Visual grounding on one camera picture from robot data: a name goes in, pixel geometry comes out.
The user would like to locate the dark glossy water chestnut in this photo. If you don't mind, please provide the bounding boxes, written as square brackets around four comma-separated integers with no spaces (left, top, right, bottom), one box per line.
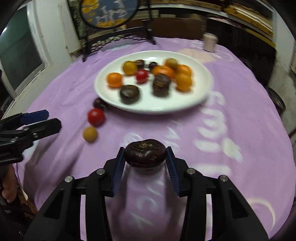
[124,139,167,169]

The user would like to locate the brown chestnut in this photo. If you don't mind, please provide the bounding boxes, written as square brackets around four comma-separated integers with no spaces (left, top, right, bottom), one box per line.
[119,85,140,104]

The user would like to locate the large orange fruit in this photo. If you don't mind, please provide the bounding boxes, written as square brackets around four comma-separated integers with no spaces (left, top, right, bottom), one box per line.
[175,73,193,92]

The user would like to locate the dark carved water chestnut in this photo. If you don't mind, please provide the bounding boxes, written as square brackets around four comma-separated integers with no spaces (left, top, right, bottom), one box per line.
[152,73,171,97]

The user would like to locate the yellow cherry tomato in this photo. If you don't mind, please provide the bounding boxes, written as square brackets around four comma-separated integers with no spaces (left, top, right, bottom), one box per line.
[122,61,138,76]

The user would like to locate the red cherry tomato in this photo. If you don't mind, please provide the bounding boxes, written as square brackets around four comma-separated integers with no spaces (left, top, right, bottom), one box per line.
[87,108,105,127]
[135,69,149,84]

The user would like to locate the person's left hand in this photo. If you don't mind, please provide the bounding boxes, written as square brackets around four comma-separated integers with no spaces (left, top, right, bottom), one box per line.
[2,165,18,203]

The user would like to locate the small yellow kumquat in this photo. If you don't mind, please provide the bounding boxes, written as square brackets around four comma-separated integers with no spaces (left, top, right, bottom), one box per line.
[83,126,98,143]

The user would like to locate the dark cherry on cloth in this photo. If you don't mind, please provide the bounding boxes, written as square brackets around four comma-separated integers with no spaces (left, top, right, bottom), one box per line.
[93,97,107,113]

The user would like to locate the purple printed tablecloth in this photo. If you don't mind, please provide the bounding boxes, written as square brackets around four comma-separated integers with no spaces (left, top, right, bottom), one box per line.
[15,38,295,237]

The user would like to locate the small orange left on plate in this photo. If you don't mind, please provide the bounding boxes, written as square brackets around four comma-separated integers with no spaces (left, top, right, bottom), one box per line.
[106,72,122,88]

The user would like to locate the white round plate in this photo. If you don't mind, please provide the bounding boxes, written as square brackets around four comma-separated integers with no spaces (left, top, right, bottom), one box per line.
[94,50,214,114]

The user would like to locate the orange fruit rear right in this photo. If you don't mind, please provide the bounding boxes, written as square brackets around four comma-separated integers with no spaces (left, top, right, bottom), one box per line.
[176,64,192,76]

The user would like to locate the round deer painting screen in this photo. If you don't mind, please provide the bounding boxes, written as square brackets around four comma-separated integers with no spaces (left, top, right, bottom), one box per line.
[67,1,156,62]

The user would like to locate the tangerine centre of plate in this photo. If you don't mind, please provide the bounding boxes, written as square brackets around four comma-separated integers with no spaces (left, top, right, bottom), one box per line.
[152,65,175,78]

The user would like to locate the black round stool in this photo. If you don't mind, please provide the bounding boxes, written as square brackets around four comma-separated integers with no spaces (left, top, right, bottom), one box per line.
[265,86,286,116]

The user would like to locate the dark cherry with stem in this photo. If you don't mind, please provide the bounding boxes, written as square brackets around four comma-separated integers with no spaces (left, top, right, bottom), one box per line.
[148,62,158,71]

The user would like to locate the small dark chestnut on plate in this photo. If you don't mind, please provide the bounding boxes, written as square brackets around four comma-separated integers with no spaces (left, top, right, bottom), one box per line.
[134,59,145,69]

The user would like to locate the pale pink candle jar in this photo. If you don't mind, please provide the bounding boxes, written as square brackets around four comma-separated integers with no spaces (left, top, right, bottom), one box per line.
[203,33,218,53]

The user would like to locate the wooden shelf with boxes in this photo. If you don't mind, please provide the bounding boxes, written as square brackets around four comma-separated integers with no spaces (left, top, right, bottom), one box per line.
[151,1,275,45]

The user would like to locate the window with white frame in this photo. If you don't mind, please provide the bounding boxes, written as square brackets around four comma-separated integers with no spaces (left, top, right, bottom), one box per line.
[1,1,49,99]

